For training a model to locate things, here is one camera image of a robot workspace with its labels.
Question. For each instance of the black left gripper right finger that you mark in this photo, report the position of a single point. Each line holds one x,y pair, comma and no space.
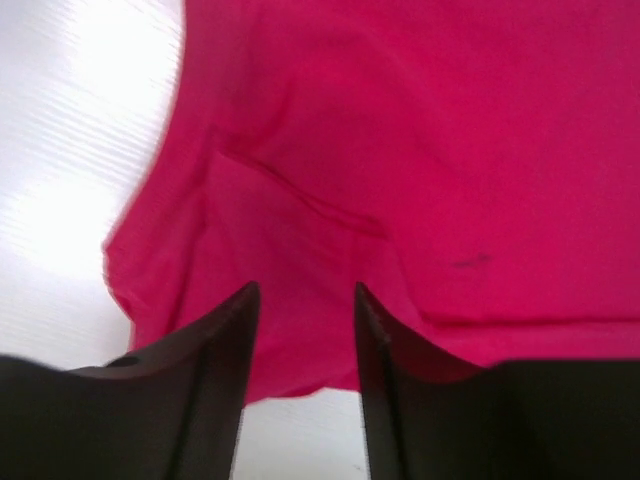
428,414

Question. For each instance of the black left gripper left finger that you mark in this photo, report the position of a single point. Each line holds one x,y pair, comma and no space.
171,410

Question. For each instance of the magenta pink t shirt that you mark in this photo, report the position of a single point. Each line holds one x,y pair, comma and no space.
475,163

